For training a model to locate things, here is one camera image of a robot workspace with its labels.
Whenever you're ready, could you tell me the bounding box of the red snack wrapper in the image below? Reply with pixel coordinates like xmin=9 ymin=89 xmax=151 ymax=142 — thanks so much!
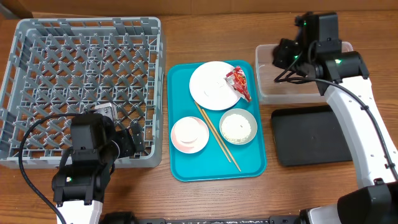
xmin=224 ymin=66 xmax=252 ymax=103

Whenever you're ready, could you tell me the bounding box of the small white cup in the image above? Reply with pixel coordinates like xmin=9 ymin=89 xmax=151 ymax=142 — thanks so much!
xmin=174 ymin=117 xmax=199 ymax=144

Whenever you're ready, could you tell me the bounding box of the small pink-white bowl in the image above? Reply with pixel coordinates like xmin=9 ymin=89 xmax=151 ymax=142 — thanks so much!
xmin=170 ymin=116 xmax=210 ymax=154

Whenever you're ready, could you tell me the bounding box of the grey-green bowl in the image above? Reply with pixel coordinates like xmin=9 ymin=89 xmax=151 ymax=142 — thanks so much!
xmin=219 ymin=108 xmax=257 ymax=145

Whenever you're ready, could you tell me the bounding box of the white rice pile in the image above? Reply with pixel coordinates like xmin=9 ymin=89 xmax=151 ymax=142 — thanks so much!
xmin=221 ymin=114 xmax=251 ymax=144

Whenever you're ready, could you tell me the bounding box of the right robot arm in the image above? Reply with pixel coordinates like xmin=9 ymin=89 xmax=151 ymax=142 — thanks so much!
xmin=273 ymin=12 xmax=397 ymax=223

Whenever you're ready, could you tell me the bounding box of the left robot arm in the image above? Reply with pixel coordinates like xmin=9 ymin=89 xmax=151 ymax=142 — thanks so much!
xmin=52 ymin=113 xmax=145 ymax=223

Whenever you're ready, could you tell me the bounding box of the grey dishwasher rack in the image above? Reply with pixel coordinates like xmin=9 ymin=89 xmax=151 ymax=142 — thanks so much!
xmin=1 ymin=17 xmax=166 ymax=169

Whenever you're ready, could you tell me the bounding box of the clear plastic bin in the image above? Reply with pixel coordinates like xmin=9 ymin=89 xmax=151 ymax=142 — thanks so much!
xmin=255 ymin=41 xmax=355 ymax=106

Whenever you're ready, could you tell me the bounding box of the upper wooden chopstick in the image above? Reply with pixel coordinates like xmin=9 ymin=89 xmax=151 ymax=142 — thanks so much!
xmin=194 ymin=101 xmax=233 ymax=164

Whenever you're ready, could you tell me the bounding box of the wooden chopstick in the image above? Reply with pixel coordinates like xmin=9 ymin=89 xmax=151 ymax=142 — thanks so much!
xmin=201 ymin=108 xmax=241 ymax=172
xmin=194 ymin=101 xmax=233 ymax=164

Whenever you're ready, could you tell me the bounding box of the lower wooden chopstick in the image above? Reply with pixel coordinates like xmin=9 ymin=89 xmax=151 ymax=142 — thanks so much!
xmin=201 ymin=108 xmax=241 ymax=172

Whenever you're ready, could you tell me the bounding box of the black tray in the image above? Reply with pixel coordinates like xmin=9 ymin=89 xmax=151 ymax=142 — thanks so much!
xmin=271 ymin=105 xmax=352 ymax=167

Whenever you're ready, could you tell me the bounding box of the large white plate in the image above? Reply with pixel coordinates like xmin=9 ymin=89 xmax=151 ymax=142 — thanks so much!
xmin=189 ymin=61 xmax=241 ymax=111

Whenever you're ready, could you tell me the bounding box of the teal serving tray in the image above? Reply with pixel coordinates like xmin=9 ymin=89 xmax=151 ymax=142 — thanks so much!
xmin=167 ymin=60 xmax=267 ymax=182

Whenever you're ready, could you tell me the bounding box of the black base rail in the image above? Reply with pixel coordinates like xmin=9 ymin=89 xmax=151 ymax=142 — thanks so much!
xmin=99 ymin=212 xmax=307 ymax=224

